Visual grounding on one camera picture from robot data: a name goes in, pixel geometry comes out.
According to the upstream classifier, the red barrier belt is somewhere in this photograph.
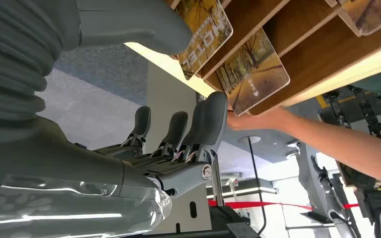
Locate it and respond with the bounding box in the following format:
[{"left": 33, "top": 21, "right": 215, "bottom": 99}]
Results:
[{"left": 207, "top": 199, "right": 359, "bottom": 212}]

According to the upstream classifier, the black machine frame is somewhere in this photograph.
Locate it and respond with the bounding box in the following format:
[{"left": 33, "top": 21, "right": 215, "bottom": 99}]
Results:
[{"left": 321, "top": 84, "right": 381, "bottom": 142}]

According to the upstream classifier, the black equipment case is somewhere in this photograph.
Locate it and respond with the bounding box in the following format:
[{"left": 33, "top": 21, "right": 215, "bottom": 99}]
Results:
[{"left": 355, "top": 183, "right": 381, "bottom": 238}]

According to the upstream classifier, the thin black pole stanchion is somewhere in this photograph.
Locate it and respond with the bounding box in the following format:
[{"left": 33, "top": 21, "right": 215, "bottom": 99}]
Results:
[{"left": 238, "top": 135, "right": 267, "bottom": 236}]

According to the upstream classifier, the person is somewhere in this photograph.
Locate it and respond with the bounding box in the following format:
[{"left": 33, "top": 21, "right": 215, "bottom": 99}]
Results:
[{"left": 226, "top": 65, "right": 381, "bottom": 186}]

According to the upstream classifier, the grey standing robot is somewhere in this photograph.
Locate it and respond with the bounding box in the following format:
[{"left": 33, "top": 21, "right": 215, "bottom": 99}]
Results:
[{"left": 287, "top": 141, "right": 362, "bottom": 238}]

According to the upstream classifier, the wooden slotted card rack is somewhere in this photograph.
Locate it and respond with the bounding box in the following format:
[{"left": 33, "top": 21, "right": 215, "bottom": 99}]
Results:
[{"left": 164, "top": 0, "right": 381, "bottom": 116}]

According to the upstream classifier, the yellow floor tape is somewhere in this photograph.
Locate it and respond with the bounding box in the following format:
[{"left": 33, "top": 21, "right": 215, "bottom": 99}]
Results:
[{"left": 315, "top": 93, "right": 330, "bottom": 110}]

